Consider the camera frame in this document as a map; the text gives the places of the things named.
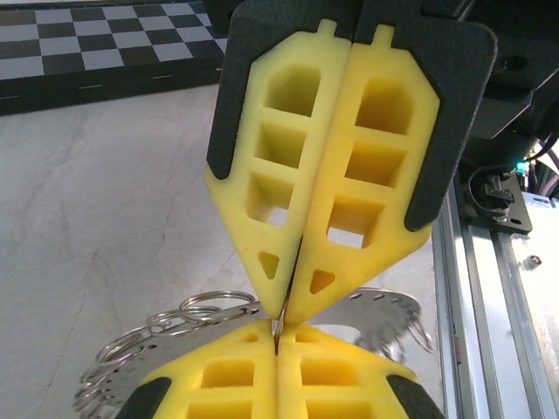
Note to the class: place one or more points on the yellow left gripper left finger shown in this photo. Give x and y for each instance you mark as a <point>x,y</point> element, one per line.
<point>262,375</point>

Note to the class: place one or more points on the black grey chessboard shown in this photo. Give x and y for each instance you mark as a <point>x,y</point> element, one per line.
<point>109,39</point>

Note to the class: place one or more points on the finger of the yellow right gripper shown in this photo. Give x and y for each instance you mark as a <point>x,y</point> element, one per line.
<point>340,131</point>
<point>321,131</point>

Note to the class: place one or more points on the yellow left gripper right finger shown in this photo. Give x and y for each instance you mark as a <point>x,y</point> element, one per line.
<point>290,375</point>

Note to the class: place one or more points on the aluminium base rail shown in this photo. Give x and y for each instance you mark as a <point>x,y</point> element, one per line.
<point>480,327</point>

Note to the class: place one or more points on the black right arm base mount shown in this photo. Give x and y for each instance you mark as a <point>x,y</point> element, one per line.
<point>519,214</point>

